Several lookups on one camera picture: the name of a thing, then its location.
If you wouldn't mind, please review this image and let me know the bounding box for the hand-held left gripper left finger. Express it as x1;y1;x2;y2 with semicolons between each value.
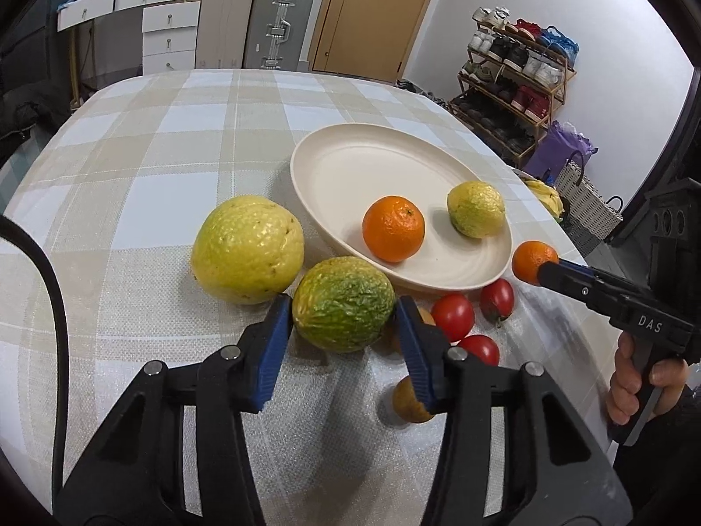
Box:
52;294;294;526

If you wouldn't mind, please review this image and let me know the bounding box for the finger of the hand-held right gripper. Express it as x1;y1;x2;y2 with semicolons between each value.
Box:
538;262;626;320
556;259;648;291

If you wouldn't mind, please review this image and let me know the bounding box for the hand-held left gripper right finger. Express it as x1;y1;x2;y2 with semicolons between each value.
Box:
395;296;636;526

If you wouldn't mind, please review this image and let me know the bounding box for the red tomato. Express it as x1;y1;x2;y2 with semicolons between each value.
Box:
431;293;475;343
456;334;500;368
480;278;516;328

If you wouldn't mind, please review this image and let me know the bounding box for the small orange tangerine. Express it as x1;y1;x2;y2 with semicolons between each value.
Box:
511;241;559;286

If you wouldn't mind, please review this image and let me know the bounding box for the green wrinkled citrus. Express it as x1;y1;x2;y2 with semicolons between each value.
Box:
291;256;396;354

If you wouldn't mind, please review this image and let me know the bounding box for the large yellow citrus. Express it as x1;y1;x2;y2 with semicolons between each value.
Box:
190;195;305;306

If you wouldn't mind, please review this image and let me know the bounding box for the cream oval plate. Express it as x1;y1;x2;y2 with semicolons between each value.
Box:
290;124;513;291

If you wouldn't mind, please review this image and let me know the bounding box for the person's right forearm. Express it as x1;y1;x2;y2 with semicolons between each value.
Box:
612;386;701;521

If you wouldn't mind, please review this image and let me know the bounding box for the person's right hand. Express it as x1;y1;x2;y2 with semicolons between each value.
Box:
607;333;689;425

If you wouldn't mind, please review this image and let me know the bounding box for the brown round fruit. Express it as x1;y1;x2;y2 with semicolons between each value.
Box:
392;375;436;424

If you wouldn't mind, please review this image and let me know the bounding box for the woven grey basket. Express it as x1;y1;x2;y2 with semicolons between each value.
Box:
556;153;625;256

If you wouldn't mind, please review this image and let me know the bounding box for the large orange tangerine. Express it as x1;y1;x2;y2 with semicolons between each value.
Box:
362;195;426;264

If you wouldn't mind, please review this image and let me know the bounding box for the small yellow-green lemon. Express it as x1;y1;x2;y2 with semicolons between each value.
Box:
447;181;506;240

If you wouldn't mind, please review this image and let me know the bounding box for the purple bag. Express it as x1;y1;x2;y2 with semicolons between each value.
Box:
524;121;597;184

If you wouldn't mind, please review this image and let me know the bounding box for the pile of floor shoes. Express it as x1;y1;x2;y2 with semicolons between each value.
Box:
395;79;453;107

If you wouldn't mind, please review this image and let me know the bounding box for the silver suitcase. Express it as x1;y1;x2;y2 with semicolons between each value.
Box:
244;0;317;72

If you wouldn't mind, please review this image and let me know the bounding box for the wooden door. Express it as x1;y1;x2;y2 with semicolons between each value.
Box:
308;0;443;84

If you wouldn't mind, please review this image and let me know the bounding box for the beige suitcase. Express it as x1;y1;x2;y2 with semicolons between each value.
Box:
196;0;258;70

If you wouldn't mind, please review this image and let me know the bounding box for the dark jacket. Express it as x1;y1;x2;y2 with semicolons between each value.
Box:
0;90;72;168

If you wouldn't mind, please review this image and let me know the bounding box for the white drawer desk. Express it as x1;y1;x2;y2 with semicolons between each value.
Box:
57;0;202;75

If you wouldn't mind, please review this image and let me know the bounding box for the black cable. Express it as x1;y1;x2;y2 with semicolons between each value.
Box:
0;213;69;516

